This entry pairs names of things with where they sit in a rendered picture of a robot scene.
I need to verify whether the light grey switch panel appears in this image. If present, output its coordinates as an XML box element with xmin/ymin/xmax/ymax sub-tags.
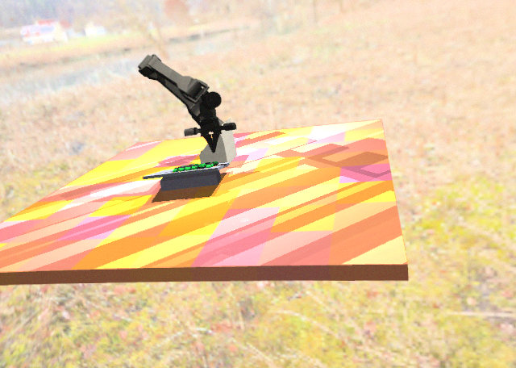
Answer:
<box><xmin>143</xmin><ymin>161</ymin><xmax>229</xmax><ymax>191</ymax></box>

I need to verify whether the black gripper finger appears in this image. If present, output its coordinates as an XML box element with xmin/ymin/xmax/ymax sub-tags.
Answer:
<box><xmin>203</xmin><ymin>134</ymin><xmax>214</xmax><ymax>153</ymax></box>
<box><xmin>211</xmin><ymin>132</ymin><xmax>222</xmax><ymax>153</ymax></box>

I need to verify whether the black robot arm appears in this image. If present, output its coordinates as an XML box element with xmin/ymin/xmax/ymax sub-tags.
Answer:
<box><xmin>138</xmin><ymin>54</ymin><xmax>226</xmax><ymax>134</ymax></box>

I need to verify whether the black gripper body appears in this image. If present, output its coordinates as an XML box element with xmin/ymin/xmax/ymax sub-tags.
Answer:
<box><xmin>184</xmin><ymin>110</ymin><xmax>237</xmax><ymax>136</ymax></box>

